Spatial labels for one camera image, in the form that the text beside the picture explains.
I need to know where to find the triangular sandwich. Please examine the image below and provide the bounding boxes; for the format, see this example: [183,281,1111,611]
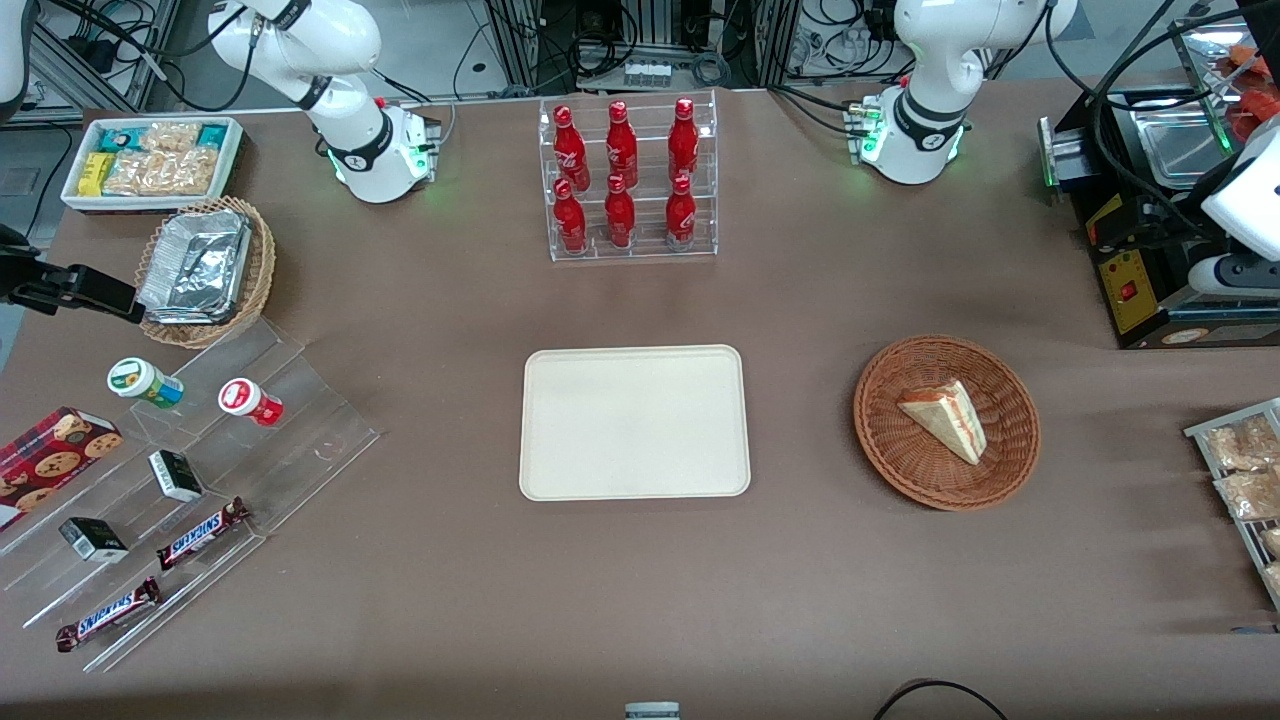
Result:
[897,379,989,467]

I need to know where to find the black food warmer cabinet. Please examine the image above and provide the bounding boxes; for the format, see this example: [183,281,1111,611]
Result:
[1038,15,1280,350]

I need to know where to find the beige rectangular tray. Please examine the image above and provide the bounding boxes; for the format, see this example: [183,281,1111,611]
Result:
[519,345,752,502]

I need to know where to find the clear acrylic bottle rack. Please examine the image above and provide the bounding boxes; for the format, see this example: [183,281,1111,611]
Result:
[538,90,719,264]

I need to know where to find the stacked aluminium foil containers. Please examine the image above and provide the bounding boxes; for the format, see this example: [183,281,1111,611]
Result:
[136,210,252,325]

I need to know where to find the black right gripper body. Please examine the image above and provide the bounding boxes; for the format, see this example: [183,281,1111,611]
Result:
[0,225,73,317]

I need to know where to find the red plaid cookie box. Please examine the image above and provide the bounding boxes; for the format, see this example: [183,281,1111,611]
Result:
[0,407,125,532]

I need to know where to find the black cable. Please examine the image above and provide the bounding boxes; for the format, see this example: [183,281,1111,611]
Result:
[873,679,1011,720]

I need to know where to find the small black box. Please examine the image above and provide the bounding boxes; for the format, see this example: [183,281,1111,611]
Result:
[148,450,205,504]
[59,517,131,564]

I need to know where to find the red cola bottle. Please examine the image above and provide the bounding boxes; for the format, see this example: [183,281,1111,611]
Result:
[553,178,589,254]
[605,100,640,189]
[667,98,701,182]
[604,173,638,249]
[664,173,698,250]
[553,105,591,192]

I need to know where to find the white plastic snack bin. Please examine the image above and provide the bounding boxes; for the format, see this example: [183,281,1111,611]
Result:
[61,117,245,214]

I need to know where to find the clear acrylic stepped shelf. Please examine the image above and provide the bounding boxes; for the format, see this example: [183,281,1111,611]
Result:
[0,318,382,674]

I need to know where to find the light wicker basket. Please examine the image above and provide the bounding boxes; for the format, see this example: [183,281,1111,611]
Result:
[135,197,277,350]

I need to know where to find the steel warmer pan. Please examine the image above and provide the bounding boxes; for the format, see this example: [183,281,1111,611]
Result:
[1130,100,1237,189]

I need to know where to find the tray of packaged snacks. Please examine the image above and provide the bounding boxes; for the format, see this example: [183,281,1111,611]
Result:
[1185,398,1280,612]

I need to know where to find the small clear cracker bag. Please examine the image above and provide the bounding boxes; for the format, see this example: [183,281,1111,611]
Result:
[140,122,202,154]

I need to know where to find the large clear cracker bag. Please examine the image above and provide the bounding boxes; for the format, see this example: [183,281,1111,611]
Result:
[104,147,220,197]

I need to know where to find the Snickers chocolate bar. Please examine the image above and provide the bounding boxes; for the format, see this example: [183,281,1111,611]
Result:
[55,577,164,654]
[156,497,252,572]

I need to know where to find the red lid snack cup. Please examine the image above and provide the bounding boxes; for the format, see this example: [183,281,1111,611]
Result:
[218,378,285,428]

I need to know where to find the round brown wicker basket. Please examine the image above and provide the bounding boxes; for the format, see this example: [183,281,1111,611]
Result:
[853,335,1042,513]

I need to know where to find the clear bag of pastries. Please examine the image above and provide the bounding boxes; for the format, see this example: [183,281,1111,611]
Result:
[1204,416,1280,472]
[1214,468,1280,522]

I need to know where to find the green lid snack cup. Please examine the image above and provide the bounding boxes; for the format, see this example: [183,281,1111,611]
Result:
[107,357,186,411]

